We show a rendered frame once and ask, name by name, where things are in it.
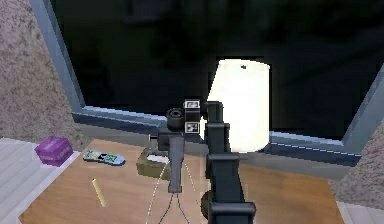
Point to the grey-blue framed window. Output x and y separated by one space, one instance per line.
60 66

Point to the purple box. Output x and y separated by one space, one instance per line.
53 151

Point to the brown wooden table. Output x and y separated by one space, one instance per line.
286 200

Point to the pale blue remote control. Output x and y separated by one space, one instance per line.
104 157

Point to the yellow pencil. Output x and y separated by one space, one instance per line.
99 192

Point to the olive tissue box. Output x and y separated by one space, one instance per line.
150 168

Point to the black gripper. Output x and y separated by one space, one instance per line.
175 156

